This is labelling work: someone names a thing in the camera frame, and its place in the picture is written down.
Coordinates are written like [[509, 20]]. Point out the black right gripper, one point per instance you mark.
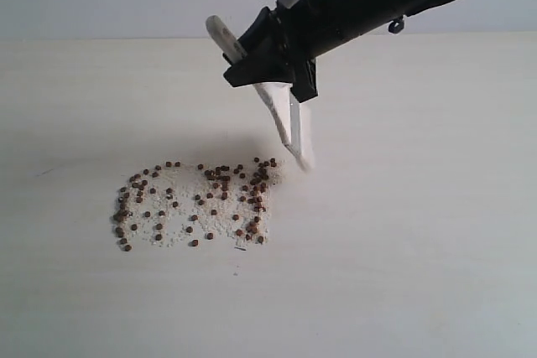
[[282, 45]]

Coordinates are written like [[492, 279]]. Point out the white wooden paintbrush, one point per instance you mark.
[[292, 119]]

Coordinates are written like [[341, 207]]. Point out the pile of white grains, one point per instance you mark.
[[176, 202]]

